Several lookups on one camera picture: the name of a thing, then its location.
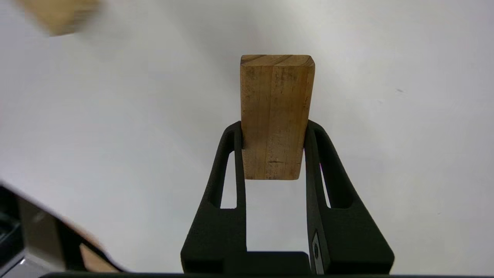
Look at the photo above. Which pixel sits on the grey black robot base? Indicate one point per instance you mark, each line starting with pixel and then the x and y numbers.
pixel 34 235

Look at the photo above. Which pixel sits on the rectangular wooden building block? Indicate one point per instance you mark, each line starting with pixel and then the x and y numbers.
pixel 276 116

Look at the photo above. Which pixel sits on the arched wooden building block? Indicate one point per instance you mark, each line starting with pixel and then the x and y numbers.
pixel 58 15

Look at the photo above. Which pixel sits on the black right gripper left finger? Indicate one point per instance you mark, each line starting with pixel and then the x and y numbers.
pixel 220 231

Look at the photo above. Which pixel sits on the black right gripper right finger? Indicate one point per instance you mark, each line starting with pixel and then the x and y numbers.
pixel 347 239

